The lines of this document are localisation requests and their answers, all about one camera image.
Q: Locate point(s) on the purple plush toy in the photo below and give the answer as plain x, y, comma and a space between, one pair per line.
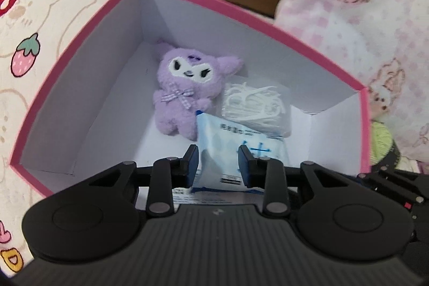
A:
181, 95

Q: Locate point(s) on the pink checked fleece blanket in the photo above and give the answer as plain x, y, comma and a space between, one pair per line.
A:
352, 21

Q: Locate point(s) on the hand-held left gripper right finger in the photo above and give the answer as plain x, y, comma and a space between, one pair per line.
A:
244, 163

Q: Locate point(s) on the green yarn ball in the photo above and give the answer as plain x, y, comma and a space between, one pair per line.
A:
380, 142

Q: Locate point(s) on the pink cardboard box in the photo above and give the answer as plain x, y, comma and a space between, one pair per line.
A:
100, 88

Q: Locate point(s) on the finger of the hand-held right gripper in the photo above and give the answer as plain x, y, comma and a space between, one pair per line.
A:
402, 177
388, 187

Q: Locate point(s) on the white blue wet wipes packet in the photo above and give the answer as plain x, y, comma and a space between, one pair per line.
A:
221, 145

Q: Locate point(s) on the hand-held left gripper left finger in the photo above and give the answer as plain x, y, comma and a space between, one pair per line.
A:
192, 163

